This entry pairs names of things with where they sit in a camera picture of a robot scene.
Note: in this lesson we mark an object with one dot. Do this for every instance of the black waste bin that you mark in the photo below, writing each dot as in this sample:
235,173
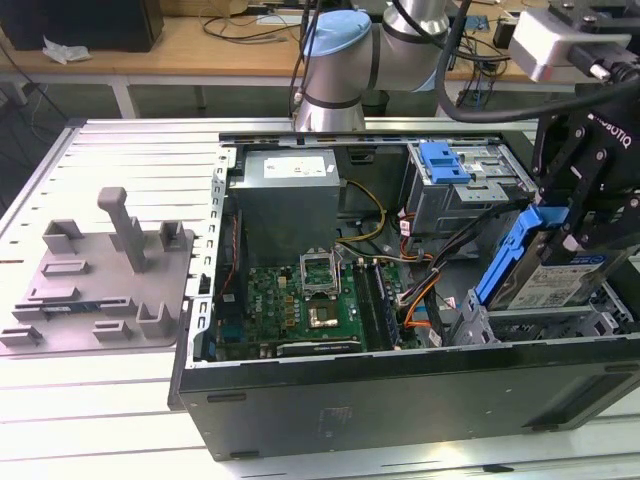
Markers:
375,102

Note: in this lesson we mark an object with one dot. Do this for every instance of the hard disk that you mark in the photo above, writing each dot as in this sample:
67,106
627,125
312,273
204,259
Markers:
540,285

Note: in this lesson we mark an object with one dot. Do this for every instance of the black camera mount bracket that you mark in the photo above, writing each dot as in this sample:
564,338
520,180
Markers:
600,15

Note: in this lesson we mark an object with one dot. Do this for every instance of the grey parts rack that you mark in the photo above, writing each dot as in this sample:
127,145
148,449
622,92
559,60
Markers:
100,285

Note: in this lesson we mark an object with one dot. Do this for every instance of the grey power supply unit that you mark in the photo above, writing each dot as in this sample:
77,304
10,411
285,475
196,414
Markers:
285,215

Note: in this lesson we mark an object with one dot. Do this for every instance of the crumpled white plastic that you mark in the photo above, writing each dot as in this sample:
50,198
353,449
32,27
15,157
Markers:
65,52

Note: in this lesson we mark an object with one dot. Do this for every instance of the RAM stick in rack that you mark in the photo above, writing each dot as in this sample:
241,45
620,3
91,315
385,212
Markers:
65,308

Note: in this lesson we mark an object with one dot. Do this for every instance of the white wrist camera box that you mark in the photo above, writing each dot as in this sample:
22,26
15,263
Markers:
535,45

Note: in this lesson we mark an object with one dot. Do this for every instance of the black RAM slot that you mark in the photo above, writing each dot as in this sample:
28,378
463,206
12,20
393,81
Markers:
369,310

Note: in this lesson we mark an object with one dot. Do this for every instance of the wooden desk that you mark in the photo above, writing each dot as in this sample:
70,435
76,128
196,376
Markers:
165,57

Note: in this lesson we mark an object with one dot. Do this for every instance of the metal optical drive cage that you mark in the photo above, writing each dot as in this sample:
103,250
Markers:
450,210

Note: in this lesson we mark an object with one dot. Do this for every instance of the black PC case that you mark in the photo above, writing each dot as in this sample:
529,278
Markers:
350,400

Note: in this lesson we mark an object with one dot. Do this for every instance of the CPU socket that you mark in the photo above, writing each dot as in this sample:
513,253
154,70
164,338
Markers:
325,315

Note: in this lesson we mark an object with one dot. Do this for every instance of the green motherboard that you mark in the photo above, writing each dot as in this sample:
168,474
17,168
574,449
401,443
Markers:
280,300

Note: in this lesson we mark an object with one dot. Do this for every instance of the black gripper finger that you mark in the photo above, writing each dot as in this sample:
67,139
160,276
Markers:
565,150
605,230

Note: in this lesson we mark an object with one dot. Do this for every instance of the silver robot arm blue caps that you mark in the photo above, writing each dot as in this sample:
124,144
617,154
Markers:
340,85

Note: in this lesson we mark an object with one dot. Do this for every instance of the small black box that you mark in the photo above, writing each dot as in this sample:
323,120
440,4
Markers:
502,35

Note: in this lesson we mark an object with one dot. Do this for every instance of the installed RAM stick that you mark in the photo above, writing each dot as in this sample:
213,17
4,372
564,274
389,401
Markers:
387,310

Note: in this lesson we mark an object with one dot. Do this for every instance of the large black box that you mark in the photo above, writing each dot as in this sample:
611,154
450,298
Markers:
75,25

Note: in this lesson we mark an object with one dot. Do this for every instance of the blue plastic drive latch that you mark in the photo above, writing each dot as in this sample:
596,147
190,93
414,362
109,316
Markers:
442,167

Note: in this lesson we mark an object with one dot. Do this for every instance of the black graphics card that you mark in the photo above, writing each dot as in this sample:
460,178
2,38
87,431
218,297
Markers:
320,348

